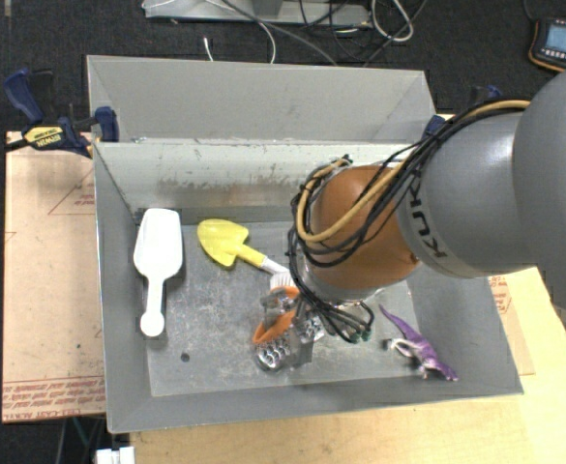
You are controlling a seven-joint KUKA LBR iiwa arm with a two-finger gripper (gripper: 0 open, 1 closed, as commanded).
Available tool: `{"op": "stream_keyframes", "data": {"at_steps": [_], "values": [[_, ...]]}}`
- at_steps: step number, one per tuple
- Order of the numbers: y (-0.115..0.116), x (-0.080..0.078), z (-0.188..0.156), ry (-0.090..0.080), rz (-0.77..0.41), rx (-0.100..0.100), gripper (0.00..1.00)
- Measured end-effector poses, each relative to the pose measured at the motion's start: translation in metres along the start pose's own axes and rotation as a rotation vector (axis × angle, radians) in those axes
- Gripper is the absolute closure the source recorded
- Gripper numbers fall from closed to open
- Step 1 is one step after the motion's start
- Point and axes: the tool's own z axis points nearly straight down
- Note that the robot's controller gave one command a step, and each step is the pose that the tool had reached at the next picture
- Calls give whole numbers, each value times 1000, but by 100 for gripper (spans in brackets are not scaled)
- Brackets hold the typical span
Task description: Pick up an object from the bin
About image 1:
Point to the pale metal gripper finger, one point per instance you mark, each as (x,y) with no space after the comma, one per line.
(277,307)
(282,356)

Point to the orange and white brush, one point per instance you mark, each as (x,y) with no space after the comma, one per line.
(282,327)

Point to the grey metal bin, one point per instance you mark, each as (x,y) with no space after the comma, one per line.
(224,346)

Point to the yellow toy shovel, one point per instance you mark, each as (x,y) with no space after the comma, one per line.
(222,242)

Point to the purple toy dinosaur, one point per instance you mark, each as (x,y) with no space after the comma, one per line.
(425,348)

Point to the white plastic scoop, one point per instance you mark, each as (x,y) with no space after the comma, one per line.
(159,244)

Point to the brown cardboard board red print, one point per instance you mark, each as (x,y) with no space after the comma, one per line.
(45,269)

